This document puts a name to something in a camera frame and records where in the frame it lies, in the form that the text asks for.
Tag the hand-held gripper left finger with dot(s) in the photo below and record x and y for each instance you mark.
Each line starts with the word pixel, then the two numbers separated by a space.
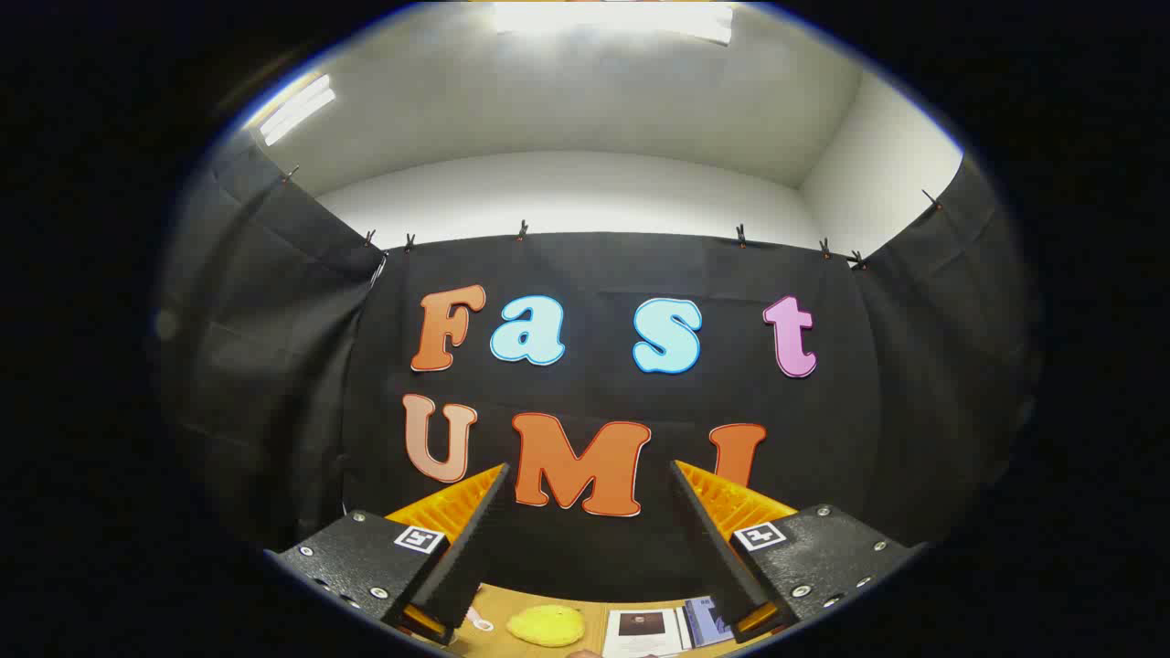
pixel 466 557

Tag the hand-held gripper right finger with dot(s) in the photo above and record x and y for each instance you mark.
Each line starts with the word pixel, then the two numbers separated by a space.
pixel 722 557

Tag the blue paperback book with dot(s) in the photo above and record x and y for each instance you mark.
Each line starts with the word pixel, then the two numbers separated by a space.
pixel 706 621

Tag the pink star plush toy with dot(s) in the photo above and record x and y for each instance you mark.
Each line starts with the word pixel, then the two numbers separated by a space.
pixel 479 624

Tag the yellow plush toy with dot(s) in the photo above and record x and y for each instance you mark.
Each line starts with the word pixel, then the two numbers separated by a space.
pixel 546 626

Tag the white book with dark photo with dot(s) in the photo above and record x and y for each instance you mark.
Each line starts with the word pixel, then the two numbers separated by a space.
pixel 640 631

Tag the black backdrop cloth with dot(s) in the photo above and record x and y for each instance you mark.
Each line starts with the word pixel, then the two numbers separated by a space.
pixel 603 274

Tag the ceiling light panel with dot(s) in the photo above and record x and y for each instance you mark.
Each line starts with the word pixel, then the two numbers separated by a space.
pixel 612 18
pixel 297 108

